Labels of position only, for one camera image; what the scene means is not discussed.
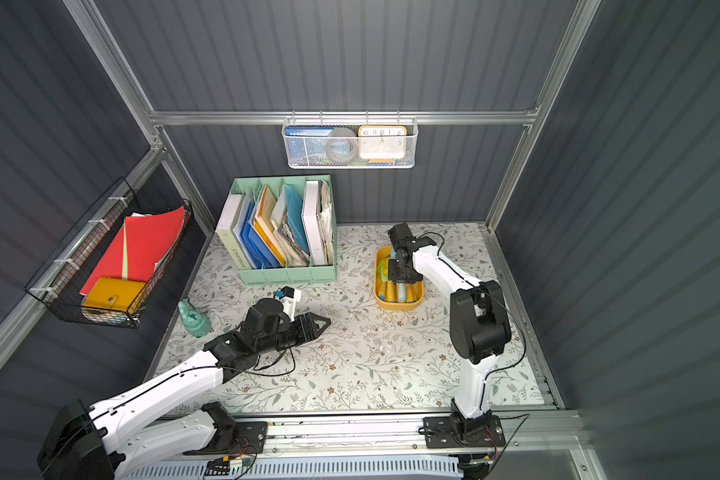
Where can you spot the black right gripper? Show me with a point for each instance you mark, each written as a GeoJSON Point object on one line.
{"type": "Point", "coordinates": [404, 275]}

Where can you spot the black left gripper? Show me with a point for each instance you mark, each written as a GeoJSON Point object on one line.
{"type": "Point", "coordinates": [300, 327]}

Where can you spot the green shovel yellow handle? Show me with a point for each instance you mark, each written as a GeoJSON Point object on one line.
{"type": "Point", "coordinates": [382, 277]}

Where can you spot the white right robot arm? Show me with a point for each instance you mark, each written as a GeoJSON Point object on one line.
{"type": "Point", "coordinates": [479, 326]}

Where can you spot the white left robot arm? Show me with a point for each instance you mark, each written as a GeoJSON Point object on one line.
{"type": "Point", "coordinates": [116, 436]}

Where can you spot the yellow plastic storage box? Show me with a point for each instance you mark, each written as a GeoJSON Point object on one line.
{"type": "Point", "coordinates": [415, 292]}

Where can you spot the blue box in basket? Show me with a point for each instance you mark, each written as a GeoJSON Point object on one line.
{"type": "Point", "coordinates": [306, 145]}

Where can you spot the green desktop file organizer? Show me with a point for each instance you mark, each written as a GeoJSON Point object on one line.
{"type": "Point", "coordinates": [281, 230]}

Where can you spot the green spray bottle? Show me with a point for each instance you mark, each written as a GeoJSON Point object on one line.
{"type": "Point", "coordinates": [193, 320]}

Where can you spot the yellow white alarm clock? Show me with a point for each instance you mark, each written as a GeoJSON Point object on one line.
{"type": "Point", "coordinates": [382, 143]}

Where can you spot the grey tape roll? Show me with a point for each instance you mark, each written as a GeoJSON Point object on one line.
{"type": "Point", "coordinates": [341, 145]}

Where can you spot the red paper folder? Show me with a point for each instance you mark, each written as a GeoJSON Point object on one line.
{"type": "Point", "coordinates": [138, 248]}

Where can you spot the yellow wallet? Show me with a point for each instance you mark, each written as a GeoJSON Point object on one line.
{"type": "Point", "coordinates": [114, 294]}

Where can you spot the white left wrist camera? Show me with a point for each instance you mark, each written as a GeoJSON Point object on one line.
{"type": "Point", "coordinates": [289, 298]}

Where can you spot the white wire wall basket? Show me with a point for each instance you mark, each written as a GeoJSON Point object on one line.
{"type": "Point", "coordinates": [354, 122]}

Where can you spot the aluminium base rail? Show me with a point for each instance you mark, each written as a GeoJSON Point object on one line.
{"type": "Point", "coordinates": [368, 434]}

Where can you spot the black wire side basket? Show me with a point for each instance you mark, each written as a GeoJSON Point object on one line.
{"type": "Point", "coordinates": [57, 285]}

